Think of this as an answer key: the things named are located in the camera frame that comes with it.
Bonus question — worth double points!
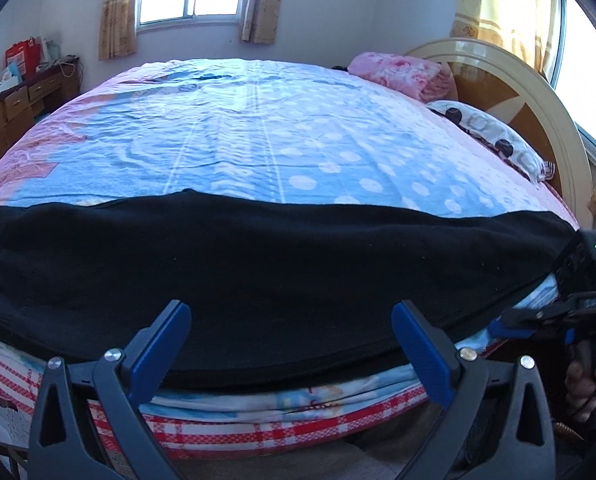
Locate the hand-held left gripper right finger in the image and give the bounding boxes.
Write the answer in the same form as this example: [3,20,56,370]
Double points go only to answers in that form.
[391,300,559,480]

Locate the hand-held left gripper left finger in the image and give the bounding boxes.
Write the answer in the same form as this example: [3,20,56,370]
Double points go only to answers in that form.
[26,300,194,480]

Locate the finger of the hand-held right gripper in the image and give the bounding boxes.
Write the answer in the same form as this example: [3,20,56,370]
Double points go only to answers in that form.
[488,290,596,341]

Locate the black pants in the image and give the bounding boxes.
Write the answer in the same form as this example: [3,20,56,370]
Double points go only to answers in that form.
[0,188,580,389]

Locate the person's right hand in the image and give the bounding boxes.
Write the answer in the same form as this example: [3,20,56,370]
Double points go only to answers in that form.
[564,351,596,427]

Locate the red checked mattress cover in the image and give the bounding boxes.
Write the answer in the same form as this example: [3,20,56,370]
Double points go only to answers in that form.
[0,330,481,462]

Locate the white pillow with dark circles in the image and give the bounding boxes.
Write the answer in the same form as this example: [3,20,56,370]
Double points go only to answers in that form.
[425,100,557,184]

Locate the cream and wood headboard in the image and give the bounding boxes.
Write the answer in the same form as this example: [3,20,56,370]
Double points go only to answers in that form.
[404,37,595,223]

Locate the bright side window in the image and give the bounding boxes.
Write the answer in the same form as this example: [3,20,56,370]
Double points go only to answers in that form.
[548,0,596,162]

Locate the blue and pink bed sheet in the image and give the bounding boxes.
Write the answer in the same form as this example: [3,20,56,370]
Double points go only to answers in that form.
[0,57,582,361]

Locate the pink floral blanket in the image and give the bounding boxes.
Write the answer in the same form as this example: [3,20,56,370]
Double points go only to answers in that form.
[348,51,459,105]

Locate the wooden desk with drawers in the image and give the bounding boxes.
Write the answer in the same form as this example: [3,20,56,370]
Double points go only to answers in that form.
[0,57,85,179]

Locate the white container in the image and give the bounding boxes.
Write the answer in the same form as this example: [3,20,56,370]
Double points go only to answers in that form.
[40,37,62,64]

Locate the red paper bag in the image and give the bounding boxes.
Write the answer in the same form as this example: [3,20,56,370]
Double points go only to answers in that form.
[5,37,44,79]

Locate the beige patterned curtain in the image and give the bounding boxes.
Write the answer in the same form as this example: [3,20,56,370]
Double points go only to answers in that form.
[241,0,289,45]
[99,0,140,61]

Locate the coiled brown cable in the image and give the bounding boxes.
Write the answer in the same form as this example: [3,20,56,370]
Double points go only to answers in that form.
[553,422,587,444]

